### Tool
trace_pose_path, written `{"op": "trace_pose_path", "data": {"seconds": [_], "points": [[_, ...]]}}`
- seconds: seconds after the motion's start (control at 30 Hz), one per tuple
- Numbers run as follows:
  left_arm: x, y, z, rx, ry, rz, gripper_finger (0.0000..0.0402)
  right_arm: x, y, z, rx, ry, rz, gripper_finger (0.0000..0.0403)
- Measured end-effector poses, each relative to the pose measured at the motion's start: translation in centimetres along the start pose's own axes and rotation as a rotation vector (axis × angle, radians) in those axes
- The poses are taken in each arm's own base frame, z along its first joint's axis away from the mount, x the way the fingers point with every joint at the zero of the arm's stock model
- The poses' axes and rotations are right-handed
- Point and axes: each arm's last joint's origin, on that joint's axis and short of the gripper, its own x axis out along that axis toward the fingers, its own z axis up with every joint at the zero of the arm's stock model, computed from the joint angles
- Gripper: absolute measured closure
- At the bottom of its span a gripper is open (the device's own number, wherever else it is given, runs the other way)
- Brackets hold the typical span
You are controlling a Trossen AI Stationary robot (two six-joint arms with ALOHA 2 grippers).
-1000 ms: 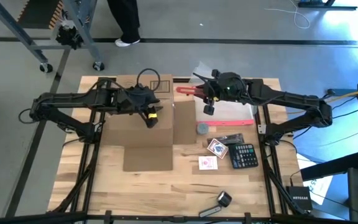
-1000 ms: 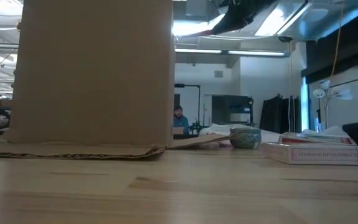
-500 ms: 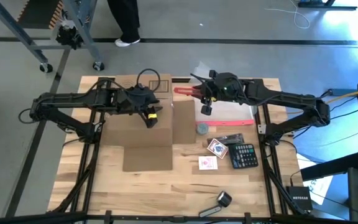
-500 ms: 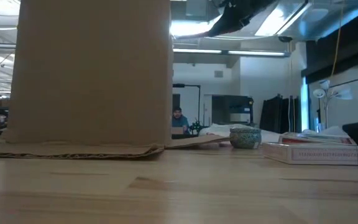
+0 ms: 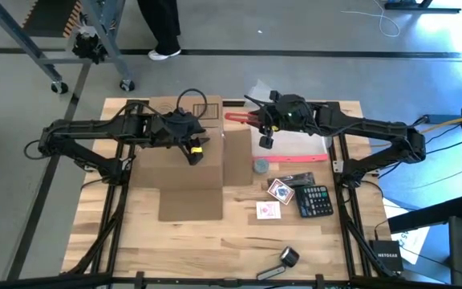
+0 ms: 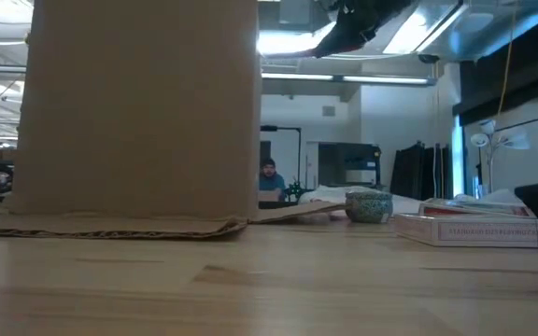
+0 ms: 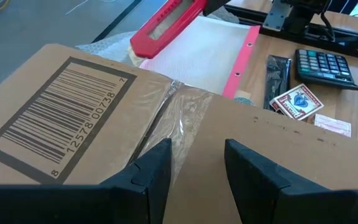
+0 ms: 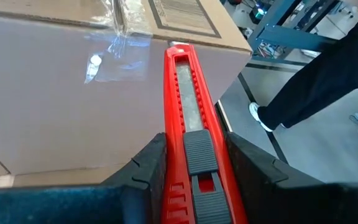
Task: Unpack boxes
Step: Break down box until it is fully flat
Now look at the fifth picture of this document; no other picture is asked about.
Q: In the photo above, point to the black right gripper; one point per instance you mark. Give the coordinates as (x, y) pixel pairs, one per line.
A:
(293, 114)

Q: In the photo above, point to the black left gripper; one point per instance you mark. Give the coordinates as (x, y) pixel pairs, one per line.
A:
(173, 128)

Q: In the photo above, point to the red box cutter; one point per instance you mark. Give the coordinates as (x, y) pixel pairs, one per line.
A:
(239, 116)

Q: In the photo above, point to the brown cardboard box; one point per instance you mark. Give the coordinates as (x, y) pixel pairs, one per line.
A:
(175, 168)

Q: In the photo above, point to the pink mesh zipper pouch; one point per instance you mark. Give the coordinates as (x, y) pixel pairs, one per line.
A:
(295, 148)

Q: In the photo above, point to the grey round disc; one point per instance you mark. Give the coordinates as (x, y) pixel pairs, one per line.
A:
(261, 165)

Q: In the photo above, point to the playing card box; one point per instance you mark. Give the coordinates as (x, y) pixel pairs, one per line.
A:
(280, 191)

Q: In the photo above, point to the pink white card packet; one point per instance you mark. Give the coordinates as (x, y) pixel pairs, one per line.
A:
(268, 210)

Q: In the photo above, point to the black calculator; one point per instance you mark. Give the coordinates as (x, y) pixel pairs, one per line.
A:
(314, 200)

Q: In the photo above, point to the black webcam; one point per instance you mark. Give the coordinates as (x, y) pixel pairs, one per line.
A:
(289, 256)

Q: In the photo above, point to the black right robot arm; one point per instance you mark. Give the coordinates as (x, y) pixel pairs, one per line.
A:
(375, 128)

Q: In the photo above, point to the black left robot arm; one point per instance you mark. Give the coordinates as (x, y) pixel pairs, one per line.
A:
(94, 126)

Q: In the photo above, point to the person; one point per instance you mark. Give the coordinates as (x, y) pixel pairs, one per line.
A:
(163, 24)

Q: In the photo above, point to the grey metal rolling cart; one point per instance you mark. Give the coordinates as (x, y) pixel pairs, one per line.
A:
(108, 36)

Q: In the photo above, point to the black tangled device bundle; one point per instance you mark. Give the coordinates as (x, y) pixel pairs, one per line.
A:
(88, 46)

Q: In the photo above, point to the black desk leg beam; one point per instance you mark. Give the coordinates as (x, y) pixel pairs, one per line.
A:
(427, 214)

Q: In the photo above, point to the white printed paper sheet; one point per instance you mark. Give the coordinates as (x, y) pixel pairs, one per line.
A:
(415, 241)

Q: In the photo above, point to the black yellow striped mat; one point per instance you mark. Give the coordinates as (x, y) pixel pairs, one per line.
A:
(50, 18)

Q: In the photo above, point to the black aluminium table frame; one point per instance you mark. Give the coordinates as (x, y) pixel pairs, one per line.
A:
(231, 103)

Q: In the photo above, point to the silver metal bracket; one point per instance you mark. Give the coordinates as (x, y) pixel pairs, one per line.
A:
(338, 165)

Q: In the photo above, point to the black Netgear network switch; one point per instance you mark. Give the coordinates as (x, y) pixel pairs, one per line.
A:
(387, 255)

